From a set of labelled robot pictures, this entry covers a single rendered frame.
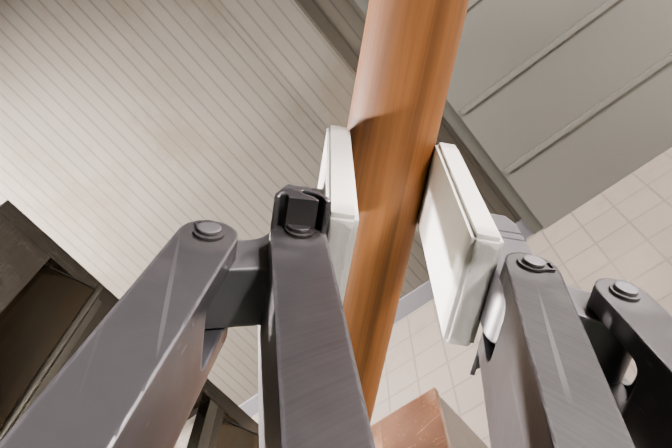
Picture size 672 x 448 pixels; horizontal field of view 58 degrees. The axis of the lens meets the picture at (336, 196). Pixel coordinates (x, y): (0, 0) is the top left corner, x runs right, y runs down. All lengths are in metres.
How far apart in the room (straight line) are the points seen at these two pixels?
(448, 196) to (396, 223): 0.04
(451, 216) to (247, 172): 3.46
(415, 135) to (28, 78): 3.67
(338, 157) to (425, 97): 0.04
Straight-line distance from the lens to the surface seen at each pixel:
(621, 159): 3.83
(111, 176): 3.83
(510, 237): 0.16
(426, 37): 0.18
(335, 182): 0.15
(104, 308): 2.09
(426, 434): 2.33
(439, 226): 0.17
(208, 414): 2.19
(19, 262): 1.99
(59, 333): 1.89
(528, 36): 3.45
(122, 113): 3.67
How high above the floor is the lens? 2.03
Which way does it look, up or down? 18 degrees down
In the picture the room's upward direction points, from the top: 41 degrees counter-clockwise
